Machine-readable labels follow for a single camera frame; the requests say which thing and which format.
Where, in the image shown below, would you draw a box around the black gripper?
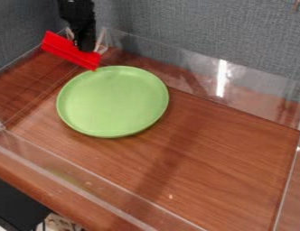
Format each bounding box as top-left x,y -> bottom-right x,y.
57,0 -> 96,52

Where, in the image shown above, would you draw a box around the red plastic block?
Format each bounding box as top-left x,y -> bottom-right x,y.
42,31 -> 102,70

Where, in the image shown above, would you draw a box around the green round plate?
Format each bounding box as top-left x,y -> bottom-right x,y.
57,66 -> 169,138

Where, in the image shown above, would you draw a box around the white power strip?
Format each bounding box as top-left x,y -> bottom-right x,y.
43,213 -> 82,231

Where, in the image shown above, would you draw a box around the clear acrylic corner bracket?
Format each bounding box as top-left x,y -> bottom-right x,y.
65,27 -> 109,54

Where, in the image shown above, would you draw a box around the clear acrylic enclosure wall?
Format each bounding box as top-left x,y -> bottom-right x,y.
0,29 -> 300,231

